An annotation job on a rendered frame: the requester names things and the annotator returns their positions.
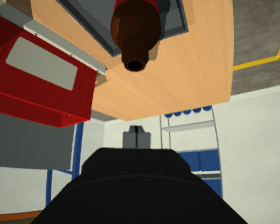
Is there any red divided crate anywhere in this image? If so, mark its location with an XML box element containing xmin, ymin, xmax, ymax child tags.
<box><xmin>0</xmin><ymin>16</ymin><xmax>97</xmax><ymax>128</ymax></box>

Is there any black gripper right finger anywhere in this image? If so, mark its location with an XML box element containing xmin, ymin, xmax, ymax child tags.
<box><xmin>136</xmin><ymin>125</ymin><xmax>151</xmax><ymax>149</ymax></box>

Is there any grey rectangular tray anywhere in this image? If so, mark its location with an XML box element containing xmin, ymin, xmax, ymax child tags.
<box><xmin>56</xmin><ymin>0</ymin><xmax>189</xmax><ymax>58</ymax></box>

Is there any dark brown bottle with red label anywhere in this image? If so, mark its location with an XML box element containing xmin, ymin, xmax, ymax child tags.
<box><xmin>110</xmin><ymin>0</ymin><xmax>161</xmax><ymax>72</ymax></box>

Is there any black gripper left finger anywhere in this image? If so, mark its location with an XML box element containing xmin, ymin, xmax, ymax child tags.
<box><xmin>122</xmin><ymin>125</ymin><xmax>136</xmax><ymax>149</ymax></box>

